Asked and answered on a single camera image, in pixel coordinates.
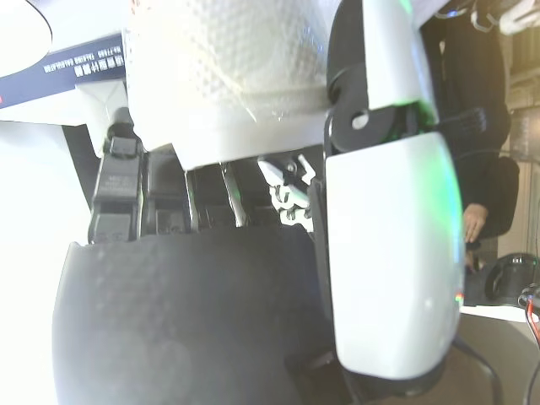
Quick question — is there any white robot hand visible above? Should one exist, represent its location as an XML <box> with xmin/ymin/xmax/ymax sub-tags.
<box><xmin>50</xmin><ymin>0</ymin><xmax>467</xmax><ymax>405</ymax></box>

